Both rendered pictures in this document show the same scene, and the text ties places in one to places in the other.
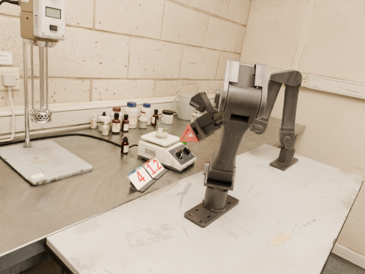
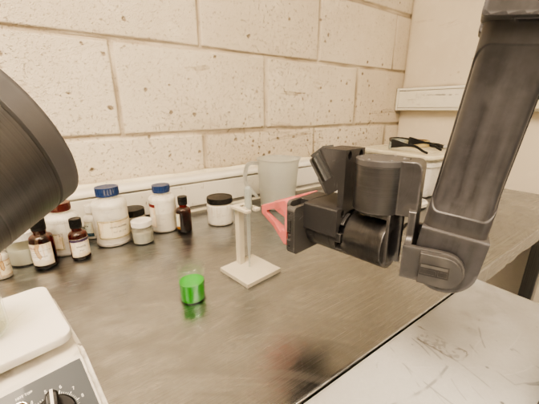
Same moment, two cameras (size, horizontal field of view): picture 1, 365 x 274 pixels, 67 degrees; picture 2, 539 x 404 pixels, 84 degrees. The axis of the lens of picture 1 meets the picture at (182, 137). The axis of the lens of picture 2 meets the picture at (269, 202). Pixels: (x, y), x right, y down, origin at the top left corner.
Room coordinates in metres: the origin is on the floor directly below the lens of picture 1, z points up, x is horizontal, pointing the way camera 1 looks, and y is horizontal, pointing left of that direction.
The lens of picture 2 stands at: (0.89, -0.25, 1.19)
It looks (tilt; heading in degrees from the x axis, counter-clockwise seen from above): 17 degrees down; 18
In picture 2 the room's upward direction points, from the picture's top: straight up
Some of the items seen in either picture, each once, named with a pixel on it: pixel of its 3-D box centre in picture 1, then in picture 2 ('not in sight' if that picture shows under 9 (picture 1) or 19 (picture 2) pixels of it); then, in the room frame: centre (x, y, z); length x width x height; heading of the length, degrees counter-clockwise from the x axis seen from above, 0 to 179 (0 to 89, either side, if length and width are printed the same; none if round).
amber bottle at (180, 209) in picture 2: (155, 117); (183, 213); (1.49, 0.17, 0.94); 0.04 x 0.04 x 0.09
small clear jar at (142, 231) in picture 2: (143, 123); (142, 230); (1.40, 0.22, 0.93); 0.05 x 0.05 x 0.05
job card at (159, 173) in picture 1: (155, 167); not in sight; (0.89, 0.08, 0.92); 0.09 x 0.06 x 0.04; 162
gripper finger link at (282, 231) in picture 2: not in sight; (289, 213); (1.31, -0.15, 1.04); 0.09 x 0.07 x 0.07; 62
